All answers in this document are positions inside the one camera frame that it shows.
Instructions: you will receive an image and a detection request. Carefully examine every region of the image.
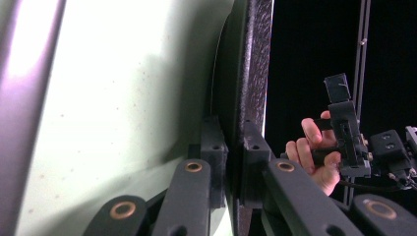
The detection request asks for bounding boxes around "green tray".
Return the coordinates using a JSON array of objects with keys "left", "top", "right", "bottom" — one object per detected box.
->
[{"left": 14, "top": 0, "right": 244, "bottom": 236}]

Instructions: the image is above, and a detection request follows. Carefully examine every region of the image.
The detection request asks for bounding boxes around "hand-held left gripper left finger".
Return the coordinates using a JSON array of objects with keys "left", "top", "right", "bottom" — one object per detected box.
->
[{"left": 188, "top": 115, "right": 229, "bottom": 209}]

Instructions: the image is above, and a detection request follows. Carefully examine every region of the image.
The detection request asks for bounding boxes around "black metal stand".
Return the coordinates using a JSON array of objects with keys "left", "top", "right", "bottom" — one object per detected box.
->
[{"left": 342, "top": 0, "right": 373, "bottom": 205}]

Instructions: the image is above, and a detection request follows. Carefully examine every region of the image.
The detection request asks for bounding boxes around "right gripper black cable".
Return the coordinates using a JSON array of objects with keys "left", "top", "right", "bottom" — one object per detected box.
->
[{"left": 337, "top": 166, "right": 417, "bottom": 194}]

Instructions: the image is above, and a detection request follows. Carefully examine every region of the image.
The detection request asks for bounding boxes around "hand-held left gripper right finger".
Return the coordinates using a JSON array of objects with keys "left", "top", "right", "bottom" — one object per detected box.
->
[{"left": 240, "top": 119, "right": 273, "bottom": 209}]

